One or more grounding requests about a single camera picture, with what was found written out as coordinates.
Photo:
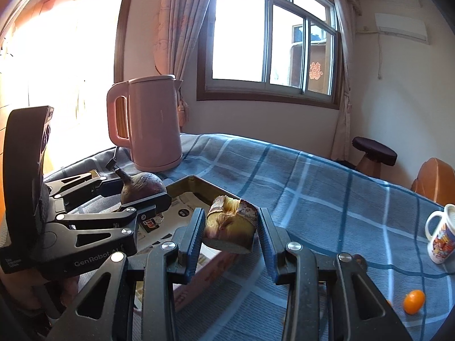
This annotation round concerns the pink electric kettle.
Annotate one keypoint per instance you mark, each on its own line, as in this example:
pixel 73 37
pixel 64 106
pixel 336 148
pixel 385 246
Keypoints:
pixel 153 124

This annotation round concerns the beige plain curtain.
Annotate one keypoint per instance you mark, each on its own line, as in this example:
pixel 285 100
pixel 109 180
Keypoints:
pixel 344 78

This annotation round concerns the oval orange kumquat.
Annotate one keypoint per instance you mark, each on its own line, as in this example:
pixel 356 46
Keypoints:
pixel 414 302

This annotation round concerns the brown framed sliding window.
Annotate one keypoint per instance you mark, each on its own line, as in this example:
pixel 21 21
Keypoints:
pixel 241 42

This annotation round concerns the printed white paper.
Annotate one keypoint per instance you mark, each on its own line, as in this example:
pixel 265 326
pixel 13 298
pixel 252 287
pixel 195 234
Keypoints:
pixel 185 202

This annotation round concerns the curtain tassel tieback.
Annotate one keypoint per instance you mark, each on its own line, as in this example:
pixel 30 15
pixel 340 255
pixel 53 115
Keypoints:
pixel 183 110

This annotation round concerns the wooden door frame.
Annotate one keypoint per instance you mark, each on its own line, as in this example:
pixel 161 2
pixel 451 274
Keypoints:
pixel 124 25

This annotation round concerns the wooden stool with dark cushion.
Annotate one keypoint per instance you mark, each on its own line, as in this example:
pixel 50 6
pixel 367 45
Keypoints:
pixel 373 149

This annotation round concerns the white cartoon print mug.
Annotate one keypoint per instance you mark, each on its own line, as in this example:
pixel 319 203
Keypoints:
pixel 440 241

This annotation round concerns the blue plaid tablecloth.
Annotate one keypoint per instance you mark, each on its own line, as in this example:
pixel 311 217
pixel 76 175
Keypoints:
pixel 320 202

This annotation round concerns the red paper window decoration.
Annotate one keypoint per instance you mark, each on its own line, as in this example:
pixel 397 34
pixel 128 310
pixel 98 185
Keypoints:
pixel 314 71

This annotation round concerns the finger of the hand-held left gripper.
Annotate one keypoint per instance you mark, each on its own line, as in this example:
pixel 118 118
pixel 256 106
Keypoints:
pixel 149 206
pixel 105 186

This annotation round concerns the purple beet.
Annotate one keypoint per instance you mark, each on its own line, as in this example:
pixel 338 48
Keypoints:
pixel 142 188

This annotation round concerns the white air conditioner pipe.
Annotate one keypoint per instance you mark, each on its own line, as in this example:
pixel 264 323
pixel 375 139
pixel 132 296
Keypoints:
pixel 380 60

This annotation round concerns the pink metal tin box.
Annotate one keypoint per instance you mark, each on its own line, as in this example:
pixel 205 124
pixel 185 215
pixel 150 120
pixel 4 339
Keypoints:
pixel 213 268

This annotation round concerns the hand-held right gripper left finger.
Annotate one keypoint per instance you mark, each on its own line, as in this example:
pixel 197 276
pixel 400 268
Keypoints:
pixel 193 243

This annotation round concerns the white air conditioner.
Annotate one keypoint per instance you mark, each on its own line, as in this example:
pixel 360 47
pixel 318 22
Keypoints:
pixel 401 26

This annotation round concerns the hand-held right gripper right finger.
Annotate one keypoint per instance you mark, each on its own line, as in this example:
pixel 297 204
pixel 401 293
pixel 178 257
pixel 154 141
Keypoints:
pixel 267 247

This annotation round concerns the pink patterned curtain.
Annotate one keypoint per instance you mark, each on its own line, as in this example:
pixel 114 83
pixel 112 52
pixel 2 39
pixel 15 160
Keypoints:
pixel 181 25

